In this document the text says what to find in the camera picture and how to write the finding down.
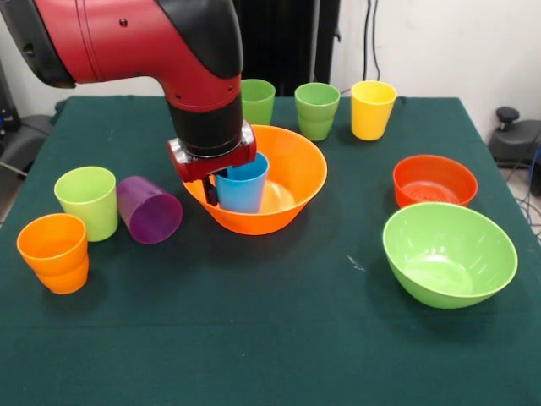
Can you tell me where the red bowl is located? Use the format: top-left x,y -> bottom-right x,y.
392,154 -> 479,209

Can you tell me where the grey black device base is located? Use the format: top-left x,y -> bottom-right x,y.
0,113 -> 58,178
489,105 -> 541,170

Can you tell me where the yellow cup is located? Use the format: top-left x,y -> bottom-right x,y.
350,80 -> 399,142

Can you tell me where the orange cup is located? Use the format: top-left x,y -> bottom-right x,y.
16,213 -> 90,276
33,253 -> 90,295

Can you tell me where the blue cup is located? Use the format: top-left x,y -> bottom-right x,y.
215,151 -> 271,215

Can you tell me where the black equipment box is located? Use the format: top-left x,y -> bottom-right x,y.
0,63 -> 21,137

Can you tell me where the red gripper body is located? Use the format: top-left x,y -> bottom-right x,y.
167,120 -> 258,184

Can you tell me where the large orange bowl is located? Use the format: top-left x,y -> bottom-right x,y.
181,124 -> 329,236

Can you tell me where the dark green tablecloth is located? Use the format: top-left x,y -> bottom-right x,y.
0,95 -> 541,406

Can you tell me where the tangle of floor cables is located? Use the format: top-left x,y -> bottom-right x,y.
505,143 -> 541,246

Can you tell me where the large green bowl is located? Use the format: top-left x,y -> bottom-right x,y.
382,201 -> 519,310

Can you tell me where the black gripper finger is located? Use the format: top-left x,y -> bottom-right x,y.
201,175 -> 220,208

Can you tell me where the lime green cup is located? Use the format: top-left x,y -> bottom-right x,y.
53,165 -> 119,243

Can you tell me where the black wall cable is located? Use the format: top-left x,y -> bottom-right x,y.
363,0 -> 384,84

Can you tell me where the purple cup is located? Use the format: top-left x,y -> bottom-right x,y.
116,175 -> 183,245

